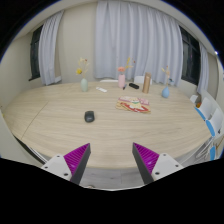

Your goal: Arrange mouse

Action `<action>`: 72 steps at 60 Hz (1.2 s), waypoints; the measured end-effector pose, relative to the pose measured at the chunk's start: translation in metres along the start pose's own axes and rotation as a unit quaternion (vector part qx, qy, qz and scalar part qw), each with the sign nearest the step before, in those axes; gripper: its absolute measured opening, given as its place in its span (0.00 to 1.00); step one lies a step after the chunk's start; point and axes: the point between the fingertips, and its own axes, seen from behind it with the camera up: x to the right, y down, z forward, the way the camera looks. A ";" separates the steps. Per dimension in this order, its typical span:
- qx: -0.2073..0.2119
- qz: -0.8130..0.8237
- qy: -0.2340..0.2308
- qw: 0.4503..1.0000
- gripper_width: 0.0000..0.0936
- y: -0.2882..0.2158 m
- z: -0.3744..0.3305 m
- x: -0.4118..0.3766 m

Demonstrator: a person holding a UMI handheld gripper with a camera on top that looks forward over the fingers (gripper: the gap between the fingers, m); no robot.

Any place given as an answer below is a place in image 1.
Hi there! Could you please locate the dark window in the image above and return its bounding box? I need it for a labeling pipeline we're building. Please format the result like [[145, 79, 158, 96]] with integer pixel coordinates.
[[30, 26, 42, 80], [180, 28, 201, 85]]

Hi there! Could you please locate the black computer mouse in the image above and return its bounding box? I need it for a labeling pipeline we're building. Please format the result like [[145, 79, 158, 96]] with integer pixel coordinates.
[[84, 111, 95, 123]]

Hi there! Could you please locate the dark right window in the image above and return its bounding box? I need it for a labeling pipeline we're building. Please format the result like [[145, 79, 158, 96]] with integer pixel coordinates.
[[180, 28, 201, 85]]

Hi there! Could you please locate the tan cylindrical bottle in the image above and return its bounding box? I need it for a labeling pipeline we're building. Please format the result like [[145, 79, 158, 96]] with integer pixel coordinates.
[[142, 73, 151, 94]]

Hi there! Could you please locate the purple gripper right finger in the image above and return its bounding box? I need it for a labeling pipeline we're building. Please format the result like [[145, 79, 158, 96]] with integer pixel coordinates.
[[132, 142, 184, 185]]

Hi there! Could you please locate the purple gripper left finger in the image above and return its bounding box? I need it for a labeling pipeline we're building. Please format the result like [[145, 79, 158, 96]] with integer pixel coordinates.
[[41, 142, 92, 186]]

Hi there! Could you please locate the white right curtain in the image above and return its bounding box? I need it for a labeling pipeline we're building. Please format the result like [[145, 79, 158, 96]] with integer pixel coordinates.
[[197, 43, 209, 94]]

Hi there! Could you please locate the white chair far right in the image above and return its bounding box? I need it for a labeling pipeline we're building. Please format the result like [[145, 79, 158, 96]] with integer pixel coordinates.
[[190, 95, 198, 103]]

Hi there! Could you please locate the black small case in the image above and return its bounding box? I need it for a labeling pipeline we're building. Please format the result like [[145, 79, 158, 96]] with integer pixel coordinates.
[[129, 83, 139, 89]]

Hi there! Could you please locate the white chair behind table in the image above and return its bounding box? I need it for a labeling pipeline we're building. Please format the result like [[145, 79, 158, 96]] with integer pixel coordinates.
[[100, 79, 118, 83], [134, 76, 152, 85]]

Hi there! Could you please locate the white remote control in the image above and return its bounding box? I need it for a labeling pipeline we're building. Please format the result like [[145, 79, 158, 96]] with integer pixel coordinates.
[[96, 87, 107, 93]]

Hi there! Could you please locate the white curtain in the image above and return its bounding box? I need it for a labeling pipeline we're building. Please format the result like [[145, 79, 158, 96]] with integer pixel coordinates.
[[94, 0, 183, 86], [38, 11, 64, 86], [197, 43, 209, 94]]

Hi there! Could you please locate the white left curtain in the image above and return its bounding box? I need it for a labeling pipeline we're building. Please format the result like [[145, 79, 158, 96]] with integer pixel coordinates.
[[38, 11, 64, 86]]

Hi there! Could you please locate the dark left window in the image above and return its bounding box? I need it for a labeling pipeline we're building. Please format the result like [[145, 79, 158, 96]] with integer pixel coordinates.
[[30, 26, 42, 80]]

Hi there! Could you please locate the white blue chair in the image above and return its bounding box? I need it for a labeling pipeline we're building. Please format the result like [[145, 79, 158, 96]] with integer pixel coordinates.
[[205, 109, 223, 137], [195, 97, 212, 120]]

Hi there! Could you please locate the white centre curtain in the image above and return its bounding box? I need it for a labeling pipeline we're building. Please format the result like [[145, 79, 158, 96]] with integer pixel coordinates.
[[94, 0, 183, 86]]

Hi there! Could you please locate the blue vase with flowers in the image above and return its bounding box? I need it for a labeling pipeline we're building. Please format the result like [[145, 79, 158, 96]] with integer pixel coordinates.
[[162, 66, 173, 98]]

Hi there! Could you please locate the white blue chair near right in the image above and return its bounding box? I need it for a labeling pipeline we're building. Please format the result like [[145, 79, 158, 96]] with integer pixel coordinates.
[[205, 109, 223, 137]]

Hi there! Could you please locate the pink vase with flowers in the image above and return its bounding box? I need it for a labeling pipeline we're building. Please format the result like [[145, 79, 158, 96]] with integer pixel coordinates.
[[117, 57, 135, 88]]

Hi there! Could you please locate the green vase with flowers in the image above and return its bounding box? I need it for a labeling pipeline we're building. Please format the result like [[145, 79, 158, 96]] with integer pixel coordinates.
[[76, 58, 89, 92]]

